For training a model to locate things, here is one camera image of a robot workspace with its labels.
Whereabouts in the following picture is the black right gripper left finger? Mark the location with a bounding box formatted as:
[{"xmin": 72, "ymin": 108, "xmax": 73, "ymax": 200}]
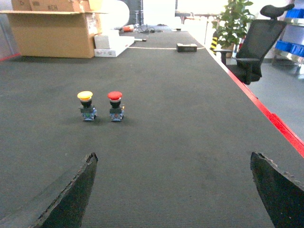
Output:
[{"xmin": 0, "ymin": 152, "xmax": 98, "ymax": 228}]

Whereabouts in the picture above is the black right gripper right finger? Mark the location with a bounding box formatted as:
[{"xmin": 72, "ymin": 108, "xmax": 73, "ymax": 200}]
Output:
[{"xmin": 250, "ymin": 152, "xmax": 304, "ymax": 228}]

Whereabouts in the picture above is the yellow mushroom push button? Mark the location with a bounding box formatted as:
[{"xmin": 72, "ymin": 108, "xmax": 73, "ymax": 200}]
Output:
[{"xmin": 77, "ymin": 91, "xmax": 97, "ymax": 121}]

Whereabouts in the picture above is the red mushroom push button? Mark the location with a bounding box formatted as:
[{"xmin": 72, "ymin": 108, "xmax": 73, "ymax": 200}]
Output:
[{"xmin": 107, "ymin": 91, "xmax": 124, "ymax": 122}]

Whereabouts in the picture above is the black office chair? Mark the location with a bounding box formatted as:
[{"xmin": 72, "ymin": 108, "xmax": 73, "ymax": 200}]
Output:
[{"xmin": 215, "ymin": 3, "xmax": 295, "ymax": 85}]

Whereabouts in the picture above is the grey foam block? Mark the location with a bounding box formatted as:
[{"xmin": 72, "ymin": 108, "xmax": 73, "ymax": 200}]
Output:
[{"xmin": 94, "ymin": 30, "xmax": 120, "ymax": 49}]

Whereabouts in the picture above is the white flat box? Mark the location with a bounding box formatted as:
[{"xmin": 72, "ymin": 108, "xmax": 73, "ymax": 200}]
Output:
[{"xmin": 94, "ymin": 36, "xmax": 134, "ymax": 57}]

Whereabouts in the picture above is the large cardboard box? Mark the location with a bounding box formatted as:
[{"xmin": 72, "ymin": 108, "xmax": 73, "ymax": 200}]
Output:
[{"xmin": 1, "ymin": 0, "xmax": 108, "ymax": 58}]

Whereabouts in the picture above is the small black box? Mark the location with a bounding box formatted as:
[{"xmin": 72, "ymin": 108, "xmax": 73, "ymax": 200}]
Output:
[{"xmin": 176, "ymin": 43, "xmax": 198, "ymax": 53}]

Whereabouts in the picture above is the green potted plant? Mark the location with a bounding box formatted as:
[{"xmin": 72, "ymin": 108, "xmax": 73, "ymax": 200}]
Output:
[{"xmin": 212, "ymin": 0, "xmax": 254, "ymax": 49}]

